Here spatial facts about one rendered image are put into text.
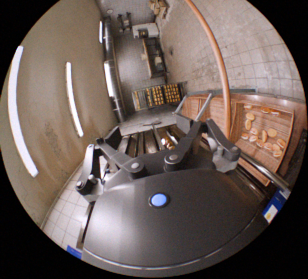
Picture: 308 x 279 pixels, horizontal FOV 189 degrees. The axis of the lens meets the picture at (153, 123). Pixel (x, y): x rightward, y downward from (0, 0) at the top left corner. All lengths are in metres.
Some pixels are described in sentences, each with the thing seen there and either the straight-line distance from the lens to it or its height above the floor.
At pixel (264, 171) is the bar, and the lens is 0.40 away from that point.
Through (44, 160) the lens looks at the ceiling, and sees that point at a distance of 1.21.
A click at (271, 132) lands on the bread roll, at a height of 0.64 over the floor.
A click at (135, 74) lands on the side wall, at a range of 5.43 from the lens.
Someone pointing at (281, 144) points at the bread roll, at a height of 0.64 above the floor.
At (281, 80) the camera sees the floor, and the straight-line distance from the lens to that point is 1.50.
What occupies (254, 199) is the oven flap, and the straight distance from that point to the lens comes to 0.79.
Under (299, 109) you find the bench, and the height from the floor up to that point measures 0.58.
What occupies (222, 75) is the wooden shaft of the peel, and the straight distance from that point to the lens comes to 0.38.
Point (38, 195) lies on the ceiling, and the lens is 1.20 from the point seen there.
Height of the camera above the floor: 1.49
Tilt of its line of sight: 3 degrees down
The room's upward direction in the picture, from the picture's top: 103 degrees counter-clockwise
